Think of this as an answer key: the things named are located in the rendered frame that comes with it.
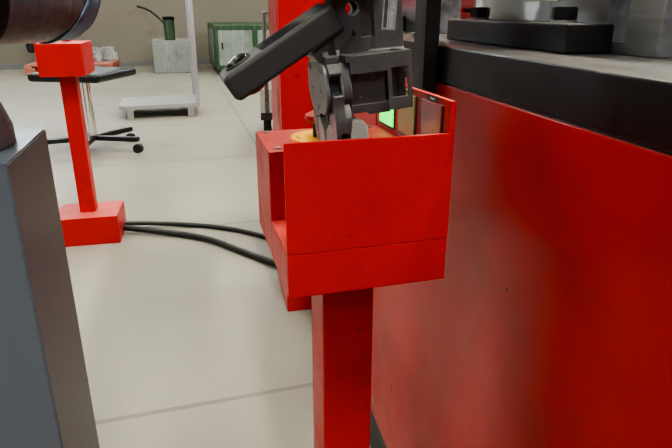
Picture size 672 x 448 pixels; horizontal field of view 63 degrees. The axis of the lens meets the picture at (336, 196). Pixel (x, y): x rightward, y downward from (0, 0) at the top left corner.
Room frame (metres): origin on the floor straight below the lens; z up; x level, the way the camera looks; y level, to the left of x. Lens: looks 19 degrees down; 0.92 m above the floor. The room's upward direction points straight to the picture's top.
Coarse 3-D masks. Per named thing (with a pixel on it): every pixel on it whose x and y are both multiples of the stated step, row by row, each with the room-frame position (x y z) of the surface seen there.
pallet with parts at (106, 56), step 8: (96, 48) 8.97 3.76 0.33; (104, 48) 8.71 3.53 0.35; (112, 48) 9.04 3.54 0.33; (96, 56) 8.72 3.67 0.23; (104, 56) 8.71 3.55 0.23; (112, 56) 8.81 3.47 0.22; (32, 64) 8.27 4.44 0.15; (96, 64) 8.39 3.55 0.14; (104, 64) 8.41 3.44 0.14; (112, 64) 8.48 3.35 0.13; (32, 72) 8.19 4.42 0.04
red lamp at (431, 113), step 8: (424, 104) 0.55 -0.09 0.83; (432, 104) 0.53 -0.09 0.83; (424, 112) 0.55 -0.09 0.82; (432, 112) 0.53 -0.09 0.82; (440, 112) 0.52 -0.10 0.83; (424, 120) 0.55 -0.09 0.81; (432, 120) 0.53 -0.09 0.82; (440, 120) 0.52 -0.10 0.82; (424, 128) 0.55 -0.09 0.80; (432, 128) 0.53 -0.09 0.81; (440, 128) 0.52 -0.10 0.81
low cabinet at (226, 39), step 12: (216, 24) 8.36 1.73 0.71; (228, 24) 8.36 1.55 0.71; (240, 24) 8.36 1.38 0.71; (252, 24) 8.36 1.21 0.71; (216, 36) 8.12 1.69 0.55; (228, 36) 8.16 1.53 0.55; (240, 36) 8.20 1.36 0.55; (252, 36) 8.25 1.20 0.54; (216, 48) 8.11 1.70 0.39; (228, 48) 8.15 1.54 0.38; (240, 48) 8.20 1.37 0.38; (216, 60) 8.11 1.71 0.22; (228, 60) 8.15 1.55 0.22
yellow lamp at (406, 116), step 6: (414, 96) 0.58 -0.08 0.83; (414, 102) 0.58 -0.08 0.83; (402, 108) 0.61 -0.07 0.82; (408, 108) 0.59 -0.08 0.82; (414, 108) 0.58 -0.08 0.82; (402, 114) 0.61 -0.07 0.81; (408, 114) 0.59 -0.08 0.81; (414, 114) 0.58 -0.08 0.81; (402, 120) 0.61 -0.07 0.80; (408, 120) 0.59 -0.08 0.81; (414, 120) 0.58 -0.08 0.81; (402, 126) 0.60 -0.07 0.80; (408, 126) 0.59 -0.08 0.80; (414, 126) 0.58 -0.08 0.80; (402, 132) 0.60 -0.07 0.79; (408, 132) 0.59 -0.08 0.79
